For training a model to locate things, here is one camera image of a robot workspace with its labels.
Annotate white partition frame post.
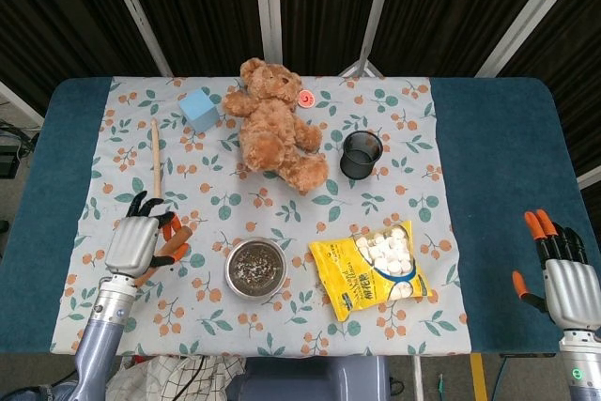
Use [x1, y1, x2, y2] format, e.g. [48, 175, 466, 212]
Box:
[252, 0, 284, 67]
[576, 169, 601, 191]
[98, 0, 174, 78]
[356, 0, 400, 64]
[0, 80, 46, 128]
[474, 0, 601, 79]

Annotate teal table cover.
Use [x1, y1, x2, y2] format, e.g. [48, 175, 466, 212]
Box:
[0, 75, 601, 358]

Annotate floral print tablecloth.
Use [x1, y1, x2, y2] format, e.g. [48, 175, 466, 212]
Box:
[54, 75, 473, 359]

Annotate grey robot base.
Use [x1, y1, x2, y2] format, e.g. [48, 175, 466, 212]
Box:
[224, 356, 391, 401]

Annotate crushed dark seeds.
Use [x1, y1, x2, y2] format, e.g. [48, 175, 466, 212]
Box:
[230, 244, 282, 285]

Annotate black electronic box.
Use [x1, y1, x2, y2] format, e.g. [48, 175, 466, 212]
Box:
[0, 145, 23, 177]

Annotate checked white cloth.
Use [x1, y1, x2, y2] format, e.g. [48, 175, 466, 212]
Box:
[105, 354, 248, 401]

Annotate small wooden cylinder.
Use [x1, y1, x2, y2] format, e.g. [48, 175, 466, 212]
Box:
[133, 225, 194, 287]

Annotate thin wooden stick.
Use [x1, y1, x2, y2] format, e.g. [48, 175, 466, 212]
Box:
[149, 118, 163, 200]

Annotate brown teddy bear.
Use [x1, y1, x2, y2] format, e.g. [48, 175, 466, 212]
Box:
[221, 56, 330, 196]

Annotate black mesh pen holder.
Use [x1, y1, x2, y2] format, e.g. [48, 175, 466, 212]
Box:
[339, 130, 384, 181]

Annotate light blue cube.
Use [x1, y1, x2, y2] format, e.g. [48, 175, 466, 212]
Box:
[177, 86, 221, 133]

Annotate stainless steel bowl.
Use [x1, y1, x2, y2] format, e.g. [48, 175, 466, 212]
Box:
[223, 237, 288, 301]

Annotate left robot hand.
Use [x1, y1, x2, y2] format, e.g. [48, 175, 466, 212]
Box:
[103, 191, 192, 278]

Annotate yellow marshmallow bag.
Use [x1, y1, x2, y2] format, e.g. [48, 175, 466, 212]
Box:
[307, 220, 434, 323]

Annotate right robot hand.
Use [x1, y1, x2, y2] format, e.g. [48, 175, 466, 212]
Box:
[511, 208, 601, 332]

